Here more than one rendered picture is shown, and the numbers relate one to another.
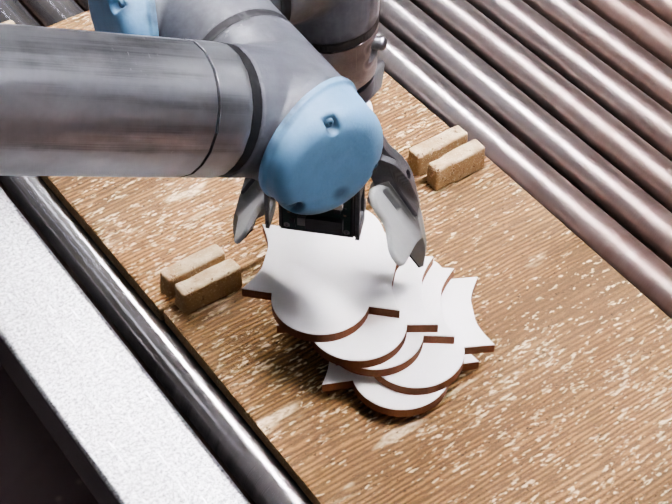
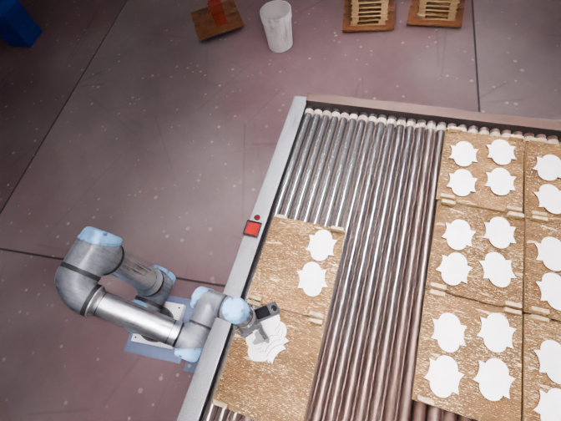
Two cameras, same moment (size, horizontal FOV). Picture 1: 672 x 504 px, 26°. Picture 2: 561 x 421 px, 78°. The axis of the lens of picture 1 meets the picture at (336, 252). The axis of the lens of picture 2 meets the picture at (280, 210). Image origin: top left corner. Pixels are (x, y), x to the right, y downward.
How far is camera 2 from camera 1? 1.10 m
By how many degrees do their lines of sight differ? 41
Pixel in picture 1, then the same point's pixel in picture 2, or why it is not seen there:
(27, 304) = (236, 276)
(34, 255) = (246, 266)
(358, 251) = (269, 327)
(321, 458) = (235, 350)
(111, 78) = (146, 331)
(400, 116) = (323, 299)
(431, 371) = (258, 357)
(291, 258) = not seen: hidden behind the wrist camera
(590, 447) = (268, 394)
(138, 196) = (267, 272)
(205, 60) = (168, 334)
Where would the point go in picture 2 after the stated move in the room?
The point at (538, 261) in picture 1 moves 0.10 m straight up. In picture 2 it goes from (305, 353) to (303, 351)
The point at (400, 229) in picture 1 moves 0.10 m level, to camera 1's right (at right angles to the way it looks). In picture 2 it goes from (260, 339) to (275, 362)
